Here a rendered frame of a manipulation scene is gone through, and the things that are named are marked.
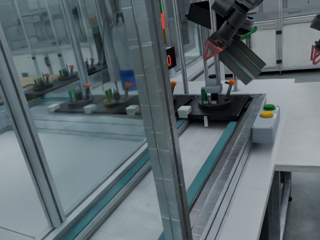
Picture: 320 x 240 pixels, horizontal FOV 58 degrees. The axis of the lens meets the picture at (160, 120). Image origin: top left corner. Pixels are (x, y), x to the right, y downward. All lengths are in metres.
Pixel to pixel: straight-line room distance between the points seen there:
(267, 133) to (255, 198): 0.26
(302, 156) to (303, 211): 1.17
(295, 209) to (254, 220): 1.43
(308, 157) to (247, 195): 0.29
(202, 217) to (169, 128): 0.34
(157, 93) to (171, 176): 0.11
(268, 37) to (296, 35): 0.42
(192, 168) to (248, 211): 0.20
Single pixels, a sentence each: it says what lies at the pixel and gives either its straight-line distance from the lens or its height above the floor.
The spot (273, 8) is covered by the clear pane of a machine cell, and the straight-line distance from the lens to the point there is 5.20.
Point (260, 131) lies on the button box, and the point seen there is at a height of 0.95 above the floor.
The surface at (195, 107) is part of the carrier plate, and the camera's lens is 1.22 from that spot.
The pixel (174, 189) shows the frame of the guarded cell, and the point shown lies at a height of 1.17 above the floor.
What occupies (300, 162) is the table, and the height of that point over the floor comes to 0.86.
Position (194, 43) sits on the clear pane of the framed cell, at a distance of 2.68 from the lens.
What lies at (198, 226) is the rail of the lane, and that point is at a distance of 0.63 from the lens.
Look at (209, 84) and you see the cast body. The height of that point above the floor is 1.06.
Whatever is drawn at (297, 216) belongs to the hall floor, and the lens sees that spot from 2.16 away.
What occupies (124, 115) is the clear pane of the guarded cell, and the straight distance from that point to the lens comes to 0.28.
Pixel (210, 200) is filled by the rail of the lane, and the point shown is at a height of 0.96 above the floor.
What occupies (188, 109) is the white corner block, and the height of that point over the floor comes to 0.99.
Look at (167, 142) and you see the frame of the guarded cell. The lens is 0.34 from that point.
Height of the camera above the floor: 1.39
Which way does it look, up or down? 21 degrees down
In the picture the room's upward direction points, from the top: 9 degrees counter-clockwise
